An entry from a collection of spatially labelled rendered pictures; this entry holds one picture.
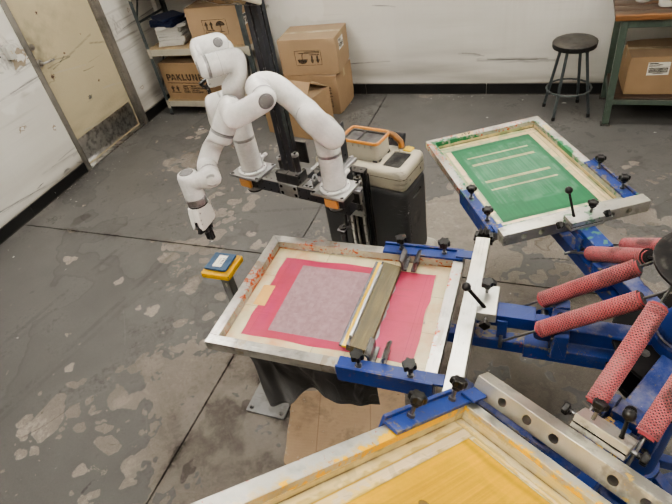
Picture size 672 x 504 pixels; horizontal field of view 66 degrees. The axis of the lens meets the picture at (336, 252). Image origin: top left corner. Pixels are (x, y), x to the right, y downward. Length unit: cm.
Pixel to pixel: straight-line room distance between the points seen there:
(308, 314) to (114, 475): 149
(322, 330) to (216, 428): 122
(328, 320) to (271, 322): 21
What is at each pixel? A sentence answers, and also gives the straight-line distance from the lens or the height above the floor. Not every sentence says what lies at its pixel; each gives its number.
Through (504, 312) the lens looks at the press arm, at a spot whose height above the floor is 104.
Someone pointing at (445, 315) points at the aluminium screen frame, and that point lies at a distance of 175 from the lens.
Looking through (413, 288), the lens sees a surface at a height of 96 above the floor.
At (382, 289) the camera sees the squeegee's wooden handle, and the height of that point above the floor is 99.
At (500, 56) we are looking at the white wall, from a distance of 535.
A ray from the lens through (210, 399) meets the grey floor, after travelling 299.
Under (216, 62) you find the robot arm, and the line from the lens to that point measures 201.
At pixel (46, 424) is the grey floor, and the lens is 338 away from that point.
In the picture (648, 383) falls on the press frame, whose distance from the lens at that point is 165.
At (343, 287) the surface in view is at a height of 96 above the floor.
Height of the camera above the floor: 229
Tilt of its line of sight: 40 degrees down
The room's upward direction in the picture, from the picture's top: 11 degrees counter-clockwise
